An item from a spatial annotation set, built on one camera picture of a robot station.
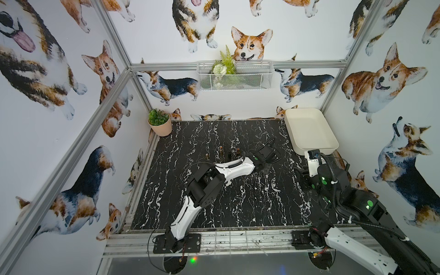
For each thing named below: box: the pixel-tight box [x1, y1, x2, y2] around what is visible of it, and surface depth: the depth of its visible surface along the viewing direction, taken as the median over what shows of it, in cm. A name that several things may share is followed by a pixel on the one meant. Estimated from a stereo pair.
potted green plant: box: [147, 108, 173, 137], surface depth 106 cm
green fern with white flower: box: [211, 44, 238, 88], surface depth 84 cm
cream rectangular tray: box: [284, 107, 340, 156], surface depth 115 cm
